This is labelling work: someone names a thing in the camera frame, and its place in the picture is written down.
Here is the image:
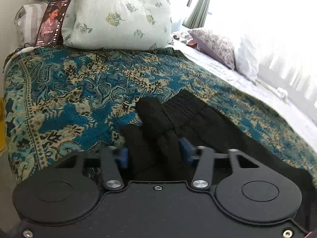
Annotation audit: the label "white bed sheet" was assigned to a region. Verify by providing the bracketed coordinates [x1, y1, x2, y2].
[171, 39, 316, 150]

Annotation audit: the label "pale green floral pillow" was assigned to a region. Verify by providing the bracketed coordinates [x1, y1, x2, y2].
[62, 0, 172, 51]

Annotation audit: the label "purple floral pillow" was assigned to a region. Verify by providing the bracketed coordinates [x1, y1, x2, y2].
[188, 27, 235, 70]

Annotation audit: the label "teal paisley bedspread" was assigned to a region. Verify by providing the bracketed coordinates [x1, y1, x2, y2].
[4, 47, 316, 182]

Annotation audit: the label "white pillow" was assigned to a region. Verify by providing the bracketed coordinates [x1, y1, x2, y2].
[234, 38, 264, 83]

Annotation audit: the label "green curtain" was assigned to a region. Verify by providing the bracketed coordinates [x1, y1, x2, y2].
[183, 0, 210, 29]

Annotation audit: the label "white sheer curtain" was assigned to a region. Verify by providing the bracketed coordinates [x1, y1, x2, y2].
[207, 0, 316, 119]

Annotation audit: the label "black pants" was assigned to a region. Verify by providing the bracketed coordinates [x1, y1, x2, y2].
[121, 90, 316, 229]

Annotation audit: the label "grey striped bag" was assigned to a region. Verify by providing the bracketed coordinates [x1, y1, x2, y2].
[14, 2, 48, 46]

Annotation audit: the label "portrait photo card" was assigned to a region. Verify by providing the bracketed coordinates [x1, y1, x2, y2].
[35, 0, 70, 47]

